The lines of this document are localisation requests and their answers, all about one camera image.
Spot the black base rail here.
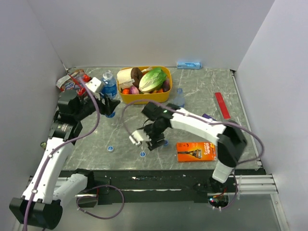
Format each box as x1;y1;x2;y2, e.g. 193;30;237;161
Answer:
60;169;265;205

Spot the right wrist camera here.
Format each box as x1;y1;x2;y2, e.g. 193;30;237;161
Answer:
129;129;151;146

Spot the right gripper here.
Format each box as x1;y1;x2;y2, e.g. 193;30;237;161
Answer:
140;122;167;151

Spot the yellow plastic bin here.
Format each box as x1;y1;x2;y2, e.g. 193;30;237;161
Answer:
117;66;173;104

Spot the orange carrot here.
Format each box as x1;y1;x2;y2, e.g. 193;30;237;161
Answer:
122;89;130;94

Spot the green glass bottle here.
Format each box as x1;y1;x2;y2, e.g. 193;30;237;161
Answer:
40;142;47;148

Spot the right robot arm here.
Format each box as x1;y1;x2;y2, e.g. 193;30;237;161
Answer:
133;102;247;192

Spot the purple toothpaste box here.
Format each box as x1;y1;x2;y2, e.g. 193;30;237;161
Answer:
202;114;215;121

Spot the blue tissue pack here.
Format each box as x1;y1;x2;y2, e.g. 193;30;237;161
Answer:
177;62;202;70

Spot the dark eggplant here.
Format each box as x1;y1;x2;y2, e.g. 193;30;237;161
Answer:
162;79;170;92

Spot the white paper bag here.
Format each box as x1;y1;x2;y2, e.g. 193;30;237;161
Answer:
117;68;135;89

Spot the clear bottle right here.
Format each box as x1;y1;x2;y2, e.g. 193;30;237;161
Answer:
172;88;185;107

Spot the brown bread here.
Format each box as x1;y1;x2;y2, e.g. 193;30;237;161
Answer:
130;67;143;88

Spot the orange razor box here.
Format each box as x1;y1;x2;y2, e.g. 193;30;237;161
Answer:
176;141;217;162

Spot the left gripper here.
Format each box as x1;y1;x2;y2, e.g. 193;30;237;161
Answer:
74;90;120;121

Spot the purple onion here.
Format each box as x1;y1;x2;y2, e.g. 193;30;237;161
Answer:
129;86;140;95

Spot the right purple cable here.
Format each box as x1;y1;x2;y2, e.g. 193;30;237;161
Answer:
120;100;265;169

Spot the left blue bottle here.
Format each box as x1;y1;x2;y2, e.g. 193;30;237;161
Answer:
100;71;117;120

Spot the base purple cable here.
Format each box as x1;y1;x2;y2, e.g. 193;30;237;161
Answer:
76;184;125;219

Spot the green lettuce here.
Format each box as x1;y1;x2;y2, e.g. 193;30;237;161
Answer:
139;67;167;93

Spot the red flat bar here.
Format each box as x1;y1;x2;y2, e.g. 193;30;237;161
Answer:
214;92;231;120

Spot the red snack bag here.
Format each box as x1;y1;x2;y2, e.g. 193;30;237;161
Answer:
55;69;92;96

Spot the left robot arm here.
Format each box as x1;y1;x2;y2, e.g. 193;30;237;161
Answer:
9;90;120;231

